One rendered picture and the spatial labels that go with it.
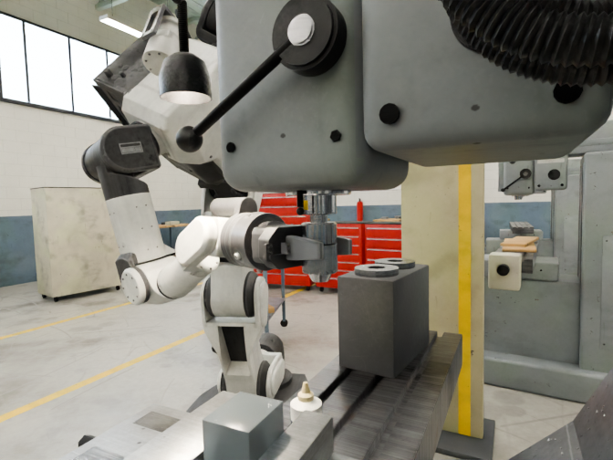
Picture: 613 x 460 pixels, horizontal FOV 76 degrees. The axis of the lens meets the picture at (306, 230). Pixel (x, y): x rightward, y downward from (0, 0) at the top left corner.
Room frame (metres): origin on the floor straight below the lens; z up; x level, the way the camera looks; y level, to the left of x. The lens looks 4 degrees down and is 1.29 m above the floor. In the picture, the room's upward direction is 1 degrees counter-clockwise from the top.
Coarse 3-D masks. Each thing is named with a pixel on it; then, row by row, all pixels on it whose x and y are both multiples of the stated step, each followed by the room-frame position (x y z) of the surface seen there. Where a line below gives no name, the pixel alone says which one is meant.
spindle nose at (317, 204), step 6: (306, 198) 0.50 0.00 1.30; (312, 198) 0.50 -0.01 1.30; (318, 198) 0.49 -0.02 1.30; (324, 198) 0.49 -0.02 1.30; (330, 198) 0.50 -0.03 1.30; (336, 198) 0.51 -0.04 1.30; (312, 204) 0.50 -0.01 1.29; (318, 204) 0.49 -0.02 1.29; (324, 204) 0.49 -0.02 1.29; (330, 204) 0.50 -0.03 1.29; (336, 204) 0.51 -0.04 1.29; (306, 210) 0.50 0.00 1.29; (312, 210) 0.50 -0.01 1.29; (318, 210) 0.49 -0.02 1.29; (324, 210) 0.49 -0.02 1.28; (330, 210) 0.50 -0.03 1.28; (336, 210) 0.51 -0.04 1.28
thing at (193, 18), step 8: (112, 0) 8.22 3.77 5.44; (120, 0) 8.14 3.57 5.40; (128, 0) 8.15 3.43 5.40; (152, 0) 9.77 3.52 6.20; (160, 0) 9.78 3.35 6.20; (168, 0) 9.79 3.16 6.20; (192, 0) 9.80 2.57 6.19; (200, 0) 9.82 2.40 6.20; (96, 8) 8.46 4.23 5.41; (104, 8) 8.45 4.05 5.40; (176, 8) 10.19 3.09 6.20; (192, 8) 10.21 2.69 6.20; (200, 8) 10.18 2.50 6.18; (192, 16) 10.64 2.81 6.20
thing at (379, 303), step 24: (384, 264) 0.84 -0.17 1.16; (408, 264) 0.85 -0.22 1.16; (360, 288) 0.76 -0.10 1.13; (384, 288) 0.73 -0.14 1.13; (408, 288) 0.79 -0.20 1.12; (360, 312) 0.76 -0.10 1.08; (384, 312) 0.73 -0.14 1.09; (408, 312) 0.78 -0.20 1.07; (360, 336) 0.76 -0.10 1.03; (384, 336) 0.73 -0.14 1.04; (408, 336) 0.78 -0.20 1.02; (360, 360) 0.76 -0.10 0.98; (384, 360) 0.73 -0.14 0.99; (408, 360) 0.78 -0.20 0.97
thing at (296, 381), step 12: (264, 336) 1.58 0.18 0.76; (276, 336) 1.62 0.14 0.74; (264, 348) 1.49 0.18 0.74; (276, 348) 1.52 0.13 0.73; (288, 372) 1.61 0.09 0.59; (216, 384) 1.56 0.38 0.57; (288, 384) 1.53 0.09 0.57; (300, 384) 1.54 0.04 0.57; (204, 396) 1.46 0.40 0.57; (276, 396) 1.45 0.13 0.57; (288, 396) 1.44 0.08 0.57; (192, 408) 1.37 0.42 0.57
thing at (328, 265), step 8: (304, 232) 0.50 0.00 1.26; (312, 232) 0.50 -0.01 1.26; (320, 232) 0.49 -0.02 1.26; (328, 232) 0.50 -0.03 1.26; (336, 232) 0.51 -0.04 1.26; (320, 240) 0.49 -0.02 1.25; (328, 240) 0.50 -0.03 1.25; (336, 240) 0.51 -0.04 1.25; (328, 248) 0.50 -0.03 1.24; (336, 248) 0.51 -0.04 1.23; (328, 256) 0.50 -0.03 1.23; (336, 256) 0.51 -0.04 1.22; (304, 264) 0.51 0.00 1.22; (312, 264) 0.50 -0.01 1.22; (320, 264) 0.49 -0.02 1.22; (328, 264) 0.50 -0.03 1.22; (336, 264) 0.51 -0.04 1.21; (304, 272) 0.51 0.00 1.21; (312, 272) 0.50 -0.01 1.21; (320, 272) 0.50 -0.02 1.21; (328, 272) 0.50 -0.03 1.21; (336, 272) 0.51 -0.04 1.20
